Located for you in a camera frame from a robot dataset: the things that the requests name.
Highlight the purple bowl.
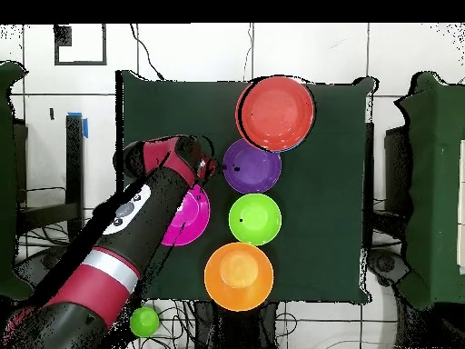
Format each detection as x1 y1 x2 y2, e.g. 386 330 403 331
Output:
222 137 283 194

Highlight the large red-orange bowl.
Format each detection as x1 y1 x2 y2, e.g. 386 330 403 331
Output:
235 75 318 154

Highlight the large magenta bowl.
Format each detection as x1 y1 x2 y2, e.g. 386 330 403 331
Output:
161 184 212 248

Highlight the large light orange bowl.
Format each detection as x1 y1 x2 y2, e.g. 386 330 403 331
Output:
203 242 276 313

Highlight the dark green table cloth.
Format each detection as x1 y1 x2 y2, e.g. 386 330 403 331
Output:
114 68 378 305

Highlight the black metal stand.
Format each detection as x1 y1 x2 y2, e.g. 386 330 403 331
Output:
17 112 90 252

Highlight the small green round bowl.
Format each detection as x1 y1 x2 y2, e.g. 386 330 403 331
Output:
129 305 161 339

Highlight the green covered side table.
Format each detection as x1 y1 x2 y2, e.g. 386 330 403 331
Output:
395 70 465 310
0 60 34 301

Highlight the black square floor frame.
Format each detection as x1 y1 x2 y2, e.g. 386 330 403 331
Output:
54 24 109 66

